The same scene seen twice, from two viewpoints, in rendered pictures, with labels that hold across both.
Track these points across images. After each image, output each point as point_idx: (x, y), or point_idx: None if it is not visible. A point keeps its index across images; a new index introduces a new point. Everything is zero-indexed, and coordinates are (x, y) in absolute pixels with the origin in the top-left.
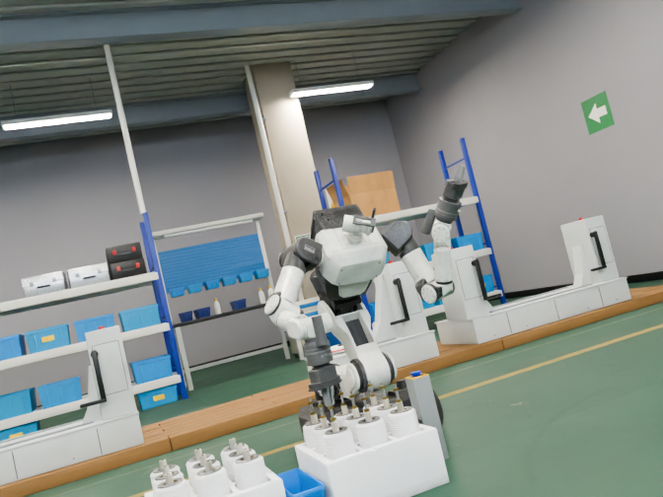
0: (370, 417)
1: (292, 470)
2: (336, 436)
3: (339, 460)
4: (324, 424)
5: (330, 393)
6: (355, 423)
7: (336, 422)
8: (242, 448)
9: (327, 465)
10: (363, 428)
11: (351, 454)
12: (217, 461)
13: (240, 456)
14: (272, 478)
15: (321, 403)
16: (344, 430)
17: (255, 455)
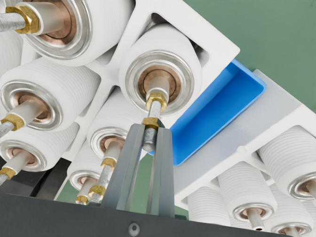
0: (42, 3)
1: (153, 154)
2: (195, 57)
3: (215, 30)
4: (120, 149)
5: (134, 175)
6: (63, 88)
7: (156, 86)
8: (255, 217)
9: (239, 49)
10: (104, 8)
11: (175, 22)
12: (278, 222)
13: (272, 205)
14: (289, 126)
15: (93, 195)
16: (161, 49)
17: (298, 183)
